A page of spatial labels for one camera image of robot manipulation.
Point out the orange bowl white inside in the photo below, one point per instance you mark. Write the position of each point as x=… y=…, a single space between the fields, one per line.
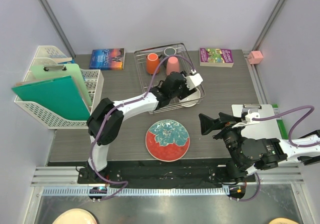
x=191 y=100

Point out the green board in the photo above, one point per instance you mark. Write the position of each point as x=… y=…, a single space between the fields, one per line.
x=281 y=126

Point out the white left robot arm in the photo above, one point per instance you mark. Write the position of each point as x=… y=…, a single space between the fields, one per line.
x=106 y=119

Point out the teal folder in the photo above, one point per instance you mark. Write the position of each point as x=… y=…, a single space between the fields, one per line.
x=59 y=95

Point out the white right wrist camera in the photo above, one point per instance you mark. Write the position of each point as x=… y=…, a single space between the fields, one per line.
x=247 y=118

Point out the cream round object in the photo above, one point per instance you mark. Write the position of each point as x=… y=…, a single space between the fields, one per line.
x=76 y=216

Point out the tan round object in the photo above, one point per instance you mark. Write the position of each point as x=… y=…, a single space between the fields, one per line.
x=282 y=220

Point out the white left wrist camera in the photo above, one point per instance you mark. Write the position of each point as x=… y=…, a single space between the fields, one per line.
x=193 y=80

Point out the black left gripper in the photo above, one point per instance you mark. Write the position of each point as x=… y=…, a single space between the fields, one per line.
x=186 y=91

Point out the steel wire dish rack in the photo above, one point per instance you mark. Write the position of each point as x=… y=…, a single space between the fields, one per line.
x=150 y=83

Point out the pink cube box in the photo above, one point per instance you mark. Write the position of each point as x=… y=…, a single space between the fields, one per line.
x=255 y=57

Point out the pink cup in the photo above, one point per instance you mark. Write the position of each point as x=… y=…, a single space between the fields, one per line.
x=172 y=65

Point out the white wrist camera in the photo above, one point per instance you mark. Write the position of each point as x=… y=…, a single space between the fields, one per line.
x=193 y=80
x=247 y=118

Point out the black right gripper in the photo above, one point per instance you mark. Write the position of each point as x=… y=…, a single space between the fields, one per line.
x=207 y=125

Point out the red and teal floral plate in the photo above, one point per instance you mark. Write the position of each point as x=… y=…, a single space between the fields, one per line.
x=167 y=140

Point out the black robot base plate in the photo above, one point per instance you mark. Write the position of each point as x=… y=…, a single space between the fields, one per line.
x=181 y=174

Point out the white slotted cable duct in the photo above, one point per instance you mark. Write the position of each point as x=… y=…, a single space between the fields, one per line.
x=98 y=191

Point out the purple and green book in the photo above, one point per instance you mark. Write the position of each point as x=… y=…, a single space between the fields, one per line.
x=212 y=57

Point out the light green clipboard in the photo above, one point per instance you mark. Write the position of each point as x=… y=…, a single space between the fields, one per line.
x=62 y=70

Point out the blue sunset cover book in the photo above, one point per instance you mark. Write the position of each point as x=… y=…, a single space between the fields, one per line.
x=107 y=59

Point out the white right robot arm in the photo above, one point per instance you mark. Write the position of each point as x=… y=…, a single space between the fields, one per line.
x=249 y=155

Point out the orange mug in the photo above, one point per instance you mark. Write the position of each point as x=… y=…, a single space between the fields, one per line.
x=152 y=61

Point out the grey mug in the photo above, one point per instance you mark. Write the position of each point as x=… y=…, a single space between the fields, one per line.
x=168 y=51

